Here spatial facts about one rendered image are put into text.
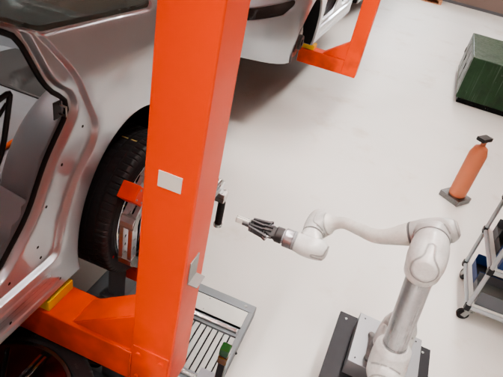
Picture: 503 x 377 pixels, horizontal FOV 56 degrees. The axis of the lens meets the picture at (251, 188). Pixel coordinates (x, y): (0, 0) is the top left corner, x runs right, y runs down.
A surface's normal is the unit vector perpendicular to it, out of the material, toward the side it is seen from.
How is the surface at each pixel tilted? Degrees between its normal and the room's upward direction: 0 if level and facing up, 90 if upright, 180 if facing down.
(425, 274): 84
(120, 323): 90
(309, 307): 0
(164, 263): 90
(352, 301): 0
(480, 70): 90
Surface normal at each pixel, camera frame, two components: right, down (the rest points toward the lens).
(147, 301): -0.34, 0.47
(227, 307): 0.18, -0.81
